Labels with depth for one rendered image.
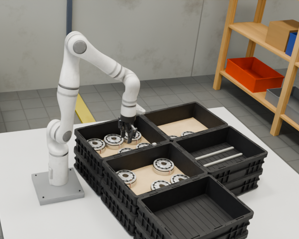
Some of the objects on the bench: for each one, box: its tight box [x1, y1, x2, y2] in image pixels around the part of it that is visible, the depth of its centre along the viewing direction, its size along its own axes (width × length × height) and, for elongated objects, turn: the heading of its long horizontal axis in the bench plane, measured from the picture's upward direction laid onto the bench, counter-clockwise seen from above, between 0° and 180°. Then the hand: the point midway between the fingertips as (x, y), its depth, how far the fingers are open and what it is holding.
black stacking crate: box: [74, 148, 104, 196], centre depth 236 cm, size 40×30×12 cm
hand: (126, 137), depth 225 cm, fingers open, 5 cm apart
